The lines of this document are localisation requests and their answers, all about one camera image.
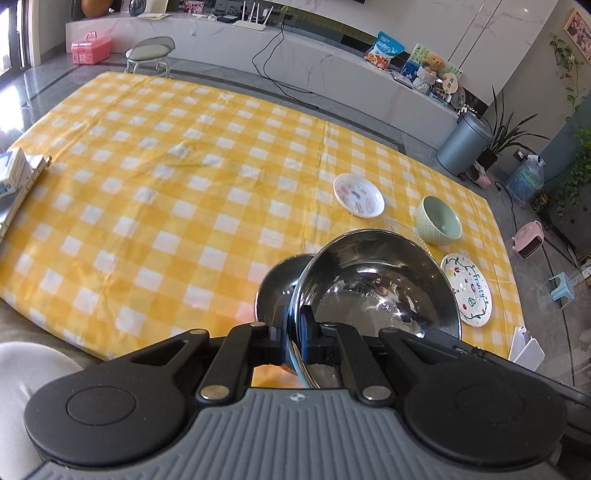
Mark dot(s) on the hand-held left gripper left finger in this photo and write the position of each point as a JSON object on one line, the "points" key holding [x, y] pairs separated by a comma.
{"points": [[276, 344]]}

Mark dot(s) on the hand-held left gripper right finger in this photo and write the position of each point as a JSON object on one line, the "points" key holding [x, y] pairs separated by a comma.
{"points": [[306, 333]]}

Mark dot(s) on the small stainless steel bowl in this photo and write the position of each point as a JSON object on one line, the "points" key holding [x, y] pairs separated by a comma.
{"points": [[276, 286]]}

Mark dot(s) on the large stainless steel bowl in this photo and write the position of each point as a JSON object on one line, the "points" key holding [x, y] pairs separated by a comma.
{"points": [[378, 286]]}

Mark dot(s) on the small white sticker plate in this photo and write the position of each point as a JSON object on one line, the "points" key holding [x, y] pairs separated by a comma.
{"points": [[359, 196]]}

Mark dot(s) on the white vine print plate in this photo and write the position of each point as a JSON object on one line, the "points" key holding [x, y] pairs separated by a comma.
{"points": [[471, 290]]}

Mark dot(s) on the clear glass plate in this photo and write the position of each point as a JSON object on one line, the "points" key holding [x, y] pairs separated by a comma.
{"points": [[400, 227]]}

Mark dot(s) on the pale green ceramic bowl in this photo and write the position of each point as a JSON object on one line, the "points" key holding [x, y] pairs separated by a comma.
{"points": [[438, 224]]}

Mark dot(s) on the yellow white checked tablecloth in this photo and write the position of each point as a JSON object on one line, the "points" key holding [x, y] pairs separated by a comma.
{"points": [[184, 184]]}

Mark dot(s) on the pink space heater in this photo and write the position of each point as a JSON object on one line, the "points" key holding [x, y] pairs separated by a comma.
{"points": [[528, 240]]}

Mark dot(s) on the grey pedal trash bin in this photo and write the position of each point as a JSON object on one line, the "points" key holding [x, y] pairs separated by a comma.
{"points": [[461, 145]]}

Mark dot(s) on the small teal step stool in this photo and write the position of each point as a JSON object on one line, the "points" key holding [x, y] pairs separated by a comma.
{"points": [[561, 285]]}

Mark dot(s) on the clear water jug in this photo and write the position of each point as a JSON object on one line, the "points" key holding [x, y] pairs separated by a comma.
{"points": [[525, 180]]}

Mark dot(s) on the white marble tv cabinet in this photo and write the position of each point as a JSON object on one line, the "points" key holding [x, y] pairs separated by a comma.
{"points": [[323, 60]]}

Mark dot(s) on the potted long leaf plant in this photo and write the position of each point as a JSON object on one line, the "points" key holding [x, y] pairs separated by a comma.
{"points": [[501, 134]]}

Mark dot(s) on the blue snack bag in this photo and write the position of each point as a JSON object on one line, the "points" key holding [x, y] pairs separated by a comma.
{"points": [[384, 50]]}

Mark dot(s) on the brown teddy bear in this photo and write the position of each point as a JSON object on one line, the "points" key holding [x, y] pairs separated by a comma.
{"points": [[434, 64]]}

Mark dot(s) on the white router with antennas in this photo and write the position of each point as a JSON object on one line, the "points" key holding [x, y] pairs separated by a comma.
{"points": [[251, 23]]}

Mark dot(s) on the white blue box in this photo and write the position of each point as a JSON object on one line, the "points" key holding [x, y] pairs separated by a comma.
{"points": [[10, 173]]}

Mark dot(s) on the grey cushioned stool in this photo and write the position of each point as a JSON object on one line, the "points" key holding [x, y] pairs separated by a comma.
{"points": [[150, 51]]}

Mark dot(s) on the pink plastic toolbox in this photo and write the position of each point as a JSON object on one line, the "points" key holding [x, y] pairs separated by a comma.
{"points": [[91, 48]]}

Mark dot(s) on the green climbing vine plant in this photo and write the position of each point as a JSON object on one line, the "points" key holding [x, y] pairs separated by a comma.
{"points": [[570, 69]]}

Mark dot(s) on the white plastic bracket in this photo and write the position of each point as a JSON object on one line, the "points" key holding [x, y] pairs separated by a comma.
{"points": [[528, 353]]}

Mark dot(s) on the framed wall picture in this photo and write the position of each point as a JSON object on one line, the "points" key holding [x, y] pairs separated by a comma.
{"points": [[579, 27]]}

